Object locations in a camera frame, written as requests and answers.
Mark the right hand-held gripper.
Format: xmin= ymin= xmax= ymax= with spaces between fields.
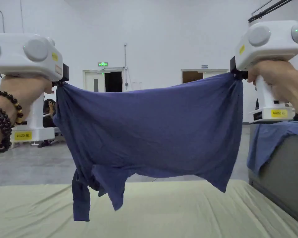
xmin=229 ymin=20 xmax=298 ymax=124

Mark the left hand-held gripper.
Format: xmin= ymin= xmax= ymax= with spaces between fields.
xmin=0 ymin=33 xmax=70 ymax=148

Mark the dark blue shirt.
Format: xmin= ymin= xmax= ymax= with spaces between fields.
xmin=52 ymin=73 xmax=244 ymax=222

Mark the person's right hand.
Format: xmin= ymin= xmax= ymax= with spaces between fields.
xmin=246 ymin=60 xmax=298 ymax=103

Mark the person's left hand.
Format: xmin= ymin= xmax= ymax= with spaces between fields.
xmin=0 ymin=74 xmax=54 ymax=122

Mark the white double door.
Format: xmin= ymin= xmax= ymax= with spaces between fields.
xmin=83 ymin=69 xmax=126 ymax=93

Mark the blue cloth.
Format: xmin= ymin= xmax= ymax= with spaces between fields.
xmin=247 ymin=121 xmax=298 ymax=176

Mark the grey padded headboard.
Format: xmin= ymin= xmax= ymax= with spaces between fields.
xmin=248 ymin=134 xmax=298 ymax=229

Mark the bed with pale green sheet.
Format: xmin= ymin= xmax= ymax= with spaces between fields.
xmin=0 ymin=179 xmax=298 ymax=238

